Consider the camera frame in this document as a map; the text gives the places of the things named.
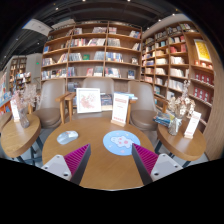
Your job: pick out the wide wooden bookshelf with books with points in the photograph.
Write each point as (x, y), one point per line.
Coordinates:
(90, 43)

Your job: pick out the round blue cartoon mouse pad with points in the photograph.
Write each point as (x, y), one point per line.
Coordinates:
(120, 141)

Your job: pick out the glass vase with dried flowers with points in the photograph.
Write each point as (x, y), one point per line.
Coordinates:
(175, 126)
(24, 120)

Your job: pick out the round wooden side table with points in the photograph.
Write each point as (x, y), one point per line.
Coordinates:
(180, 143)
(16, 138)

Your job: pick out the dark cover book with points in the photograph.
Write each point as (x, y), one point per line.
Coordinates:
(106, 101)

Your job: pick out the white framed floral picture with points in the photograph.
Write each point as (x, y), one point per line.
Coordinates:
(88, 100)

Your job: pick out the grey computer mouse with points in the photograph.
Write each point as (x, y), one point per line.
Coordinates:
(67, 137)

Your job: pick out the small white table sign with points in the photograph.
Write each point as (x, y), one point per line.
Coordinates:
(15, 111)
(192, 125)

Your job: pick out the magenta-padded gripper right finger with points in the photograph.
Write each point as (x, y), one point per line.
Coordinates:
(148, 160)

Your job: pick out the tall white sign, wooden base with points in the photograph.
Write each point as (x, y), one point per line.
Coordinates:
(120, 108)

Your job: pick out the white ceiling vent panel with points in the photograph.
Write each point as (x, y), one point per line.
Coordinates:
(38, 26)

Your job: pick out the distant wooden bookshelf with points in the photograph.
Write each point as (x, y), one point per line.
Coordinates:
(18, 71)

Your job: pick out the brown padded wooden armchair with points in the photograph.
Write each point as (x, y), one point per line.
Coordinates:
(143, 100)
(50, 100)
(98, 85)

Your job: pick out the blue books on armrest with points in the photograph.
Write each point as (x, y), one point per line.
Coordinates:
(131, 96)

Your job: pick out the curved wooden bookshelf with books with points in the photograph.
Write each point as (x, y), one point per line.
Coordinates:
(180, 66)

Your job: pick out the stack of colourful books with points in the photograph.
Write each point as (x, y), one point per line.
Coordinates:
(162, 119)

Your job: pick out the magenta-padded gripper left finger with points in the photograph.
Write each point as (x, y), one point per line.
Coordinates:
(75, 160)

